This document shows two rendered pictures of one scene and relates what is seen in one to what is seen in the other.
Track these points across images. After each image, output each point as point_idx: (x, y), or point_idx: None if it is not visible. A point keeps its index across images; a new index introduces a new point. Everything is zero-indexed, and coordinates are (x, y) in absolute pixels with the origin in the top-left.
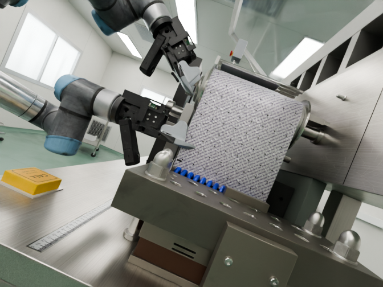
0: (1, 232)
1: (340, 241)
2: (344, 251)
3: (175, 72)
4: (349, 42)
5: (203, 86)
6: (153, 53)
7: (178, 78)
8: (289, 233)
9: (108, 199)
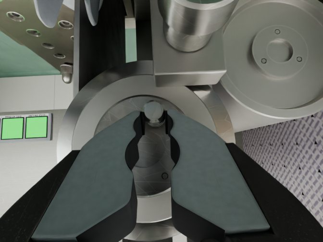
0: None
1: (64, 73)
2: (61, 69)
3: (254, 235)
4: None
5: (59, 136)
6: None
7: (176, 167)
8: (54, 51)
9: None
